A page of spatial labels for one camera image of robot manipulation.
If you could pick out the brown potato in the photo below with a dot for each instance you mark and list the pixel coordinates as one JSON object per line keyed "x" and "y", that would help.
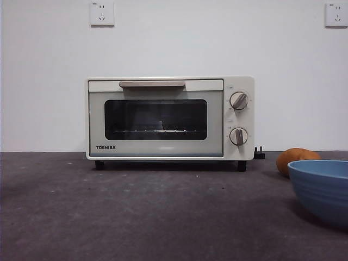
{"x": 293, "y": 159}

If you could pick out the blue ribbed bowl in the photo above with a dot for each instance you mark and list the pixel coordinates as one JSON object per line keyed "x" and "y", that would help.
{"x": 320, "y": 193}

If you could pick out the oven knob with upright pointer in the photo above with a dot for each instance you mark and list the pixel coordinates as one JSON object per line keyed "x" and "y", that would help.
{"x": 239, "y": 136}

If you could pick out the oven knob with slanted pointer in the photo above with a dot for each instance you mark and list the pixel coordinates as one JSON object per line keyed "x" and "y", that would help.
{"x": 239, "y": 100}

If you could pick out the white Toshiba toaster oven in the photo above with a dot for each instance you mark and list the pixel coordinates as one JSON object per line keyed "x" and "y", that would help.
{"x": 239, "y": 81}

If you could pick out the black power plug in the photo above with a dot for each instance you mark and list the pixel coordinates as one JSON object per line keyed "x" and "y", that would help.
{"x": 258, "y": 154}

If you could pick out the white wall socket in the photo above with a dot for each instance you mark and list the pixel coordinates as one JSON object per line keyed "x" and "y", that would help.
{"x": 337, "y": 15}
{"x": 102, "y": 13}

